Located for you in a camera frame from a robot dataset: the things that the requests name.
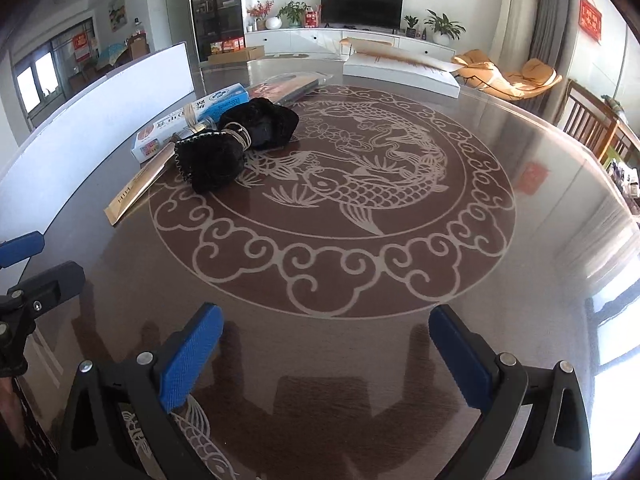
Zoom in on wooden chair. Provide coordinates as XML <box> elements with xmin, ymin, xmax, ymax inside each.
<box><xmin>562</xmin><ymin>79</ymin><xmax>640</xmax><ymax>161</ymax></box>

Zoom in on glass balcony door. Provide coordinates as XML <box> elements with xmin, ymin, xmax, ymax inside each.
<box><xmin>12</xmin><ymin>17</ymin><xmax>96</xmax><ymax>116</ymax></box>

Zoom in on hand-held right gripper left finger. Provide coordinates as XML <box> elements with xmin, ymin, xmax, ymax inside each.
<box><xmin>56</xmin><ymin>302</ymin><xmax>225</xmax><ymax>480</ymax></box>

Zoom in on red wall hanging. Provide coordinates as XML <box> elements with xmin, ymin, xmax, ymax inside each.
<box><xmin>578</xmin><ymin>0</ymin><xmax>602</xmax><ymax>41</ymax></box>

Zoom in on bushy green potted plant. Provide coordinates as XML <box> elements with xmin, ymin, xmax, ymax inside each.
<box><xmin>277</xmin><ymin>1</ymin><xmax>308</xmax><ymax>28</ymax></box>

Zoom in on orange lounge chair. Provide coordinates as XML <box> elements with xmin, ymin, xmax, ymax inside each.
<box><xmin>451</xmin><ymin>49</ymin><xmax>563</xmax><ymax>101</ymax></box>

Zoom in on dark glass display cabinet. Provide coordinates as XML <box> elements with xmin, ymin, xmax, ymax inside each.
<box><xmin>187</xmin><ymin>0</ymin><xmax>246</xmax><ymax>61</ymax></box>

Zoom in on black television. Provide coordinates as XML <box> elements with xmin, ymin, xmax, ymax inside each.
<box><xmin>320</xmin><ymin>0</ymin><xmax>405</xmax><ymax>30</ymax></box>

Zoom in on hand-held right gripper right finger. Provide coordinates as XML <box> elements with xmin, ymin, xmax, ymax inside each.
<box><xmin>429</xmin><ymin>304</ymin><xmax>596</xmax><ymax>480</ymax></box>

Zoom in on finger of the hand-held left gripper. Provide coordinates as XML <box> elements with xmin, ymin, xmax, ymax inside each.
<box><xmin>0</xmin><ymin>231</ymin><xmax>46</xmax><ymax>269</ymax></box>
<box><xmin>6</xmin><ymin>261</ymin><xmax>86</xmax><ymax>313</ymax></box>

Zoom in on orange snack boxes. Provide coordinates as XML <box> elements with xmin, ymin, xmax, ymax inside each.
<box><xmin>210</xmin><ymin>37</ymin><xmax>246</xmax><ymax>55</ymax></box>

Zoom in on colourful cloth pile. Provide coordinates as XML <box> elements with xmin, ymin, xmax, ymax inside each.
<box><xmin>605</xmin><ymin>157</ymin><xmax>640</xmax><ymax>216</ymax></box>

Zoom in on white low bench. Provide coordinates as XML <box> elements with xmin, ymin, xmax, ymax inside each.
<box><xmin>344</xmin><ymin>47</ymin><xmax>461</xmax><ymax>98</ymax></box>

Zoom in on teal umbrella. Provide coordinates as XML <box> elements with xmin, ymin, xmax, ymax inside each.
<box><xmin>97</xmin><ymin>42</ymin><xmax>125</xmax><ymax>66</ymax></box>

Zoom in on red flowers in vase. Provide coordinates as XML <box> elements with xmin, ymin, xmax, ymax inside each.
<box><xmin>246</xmin><ymin>1</ymin><xmax>276</xmax><ymax>31</ymax></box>

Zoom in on tan paper packet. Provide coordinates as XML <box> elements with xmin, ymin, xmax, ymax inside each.
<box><xmin>103</xmin><ymin>147</ymin><xmax>176</xmax><ymax>226</ymax></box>

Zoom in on flat cardboard box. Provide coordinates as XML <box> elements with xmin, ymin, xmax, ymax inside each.
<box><xmin>207</xmin><ymin>45</ymin><xmax>265</xmax><ymax>65</ymax></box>

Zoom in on white partition board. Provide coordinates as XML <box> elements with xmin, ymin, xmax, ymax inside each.
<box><xmin>0</xmin><ymin>42</ymin><xmax>196</xmax><ymax>181</ymax></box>

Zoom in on leafy plant in white pot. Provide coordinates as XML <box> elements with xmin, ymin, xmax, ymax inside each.
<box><xmin>425</xmin><ymin>9</ymin><xmax>466</xmax><ymax>45</ymax></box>

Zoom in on grey curtain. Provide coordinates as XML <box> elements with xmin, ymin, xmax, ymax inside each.
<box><xmin>520</xmin><ymin>0</ymin><xmax>573</xmax><ymax>116</ymax></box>

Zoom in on blue and white box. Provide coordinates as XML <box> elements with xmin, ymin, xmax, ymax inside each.
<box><xmin>131</xmin><ymin>85</ymin><xmax>251</xmax><ymax>163</ymax></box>

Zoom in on person's left hand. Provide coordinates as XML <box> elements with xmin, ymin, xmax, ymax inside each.
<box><xmin>0</xmin><ymin>375</ymin><xmax>23</xmax><ymax>446</ymax></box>

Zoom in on black velvet pouch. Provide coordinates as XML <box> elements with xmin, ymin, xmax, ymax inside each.
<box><xmin>217</xmin><ymin>97</ymin><xmax>300</xmax><ymax>151</ymax></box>

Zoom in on wooden stool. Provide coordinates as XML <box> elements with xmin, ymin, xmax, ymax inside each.
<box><xmin>340</xmin><ymin>36</ymin><xmax>394</xmax><ymax>57</ymax></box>

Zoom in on white television cabinet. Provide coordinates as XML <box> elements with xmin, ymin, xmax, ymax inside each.
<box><xmin>244</xmin><ymin>27</ymin><xmax>457</xmax><ymax>61</ymax></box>

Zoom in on clear plastic packet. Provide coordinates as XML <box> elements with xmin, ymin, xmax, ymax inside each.
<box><xmin>250</xmin><ymin>71</ymin><xmax>331</xmax><ymax>106</ymax></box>

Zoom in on covered standing air conditioner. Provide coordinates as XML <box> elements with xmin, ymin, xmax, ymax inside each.
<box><xmin>487</xmin><ymin>0</ymin><xmax>541</xmax><ymax>63</ymax></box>

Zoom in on person's dark dotted clothing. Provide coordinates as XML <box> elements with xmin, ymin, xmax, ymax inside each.
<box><xmin>0</xmin><ymin>375</ymin><xmax>58</xmax><ymax>480</ymax></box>

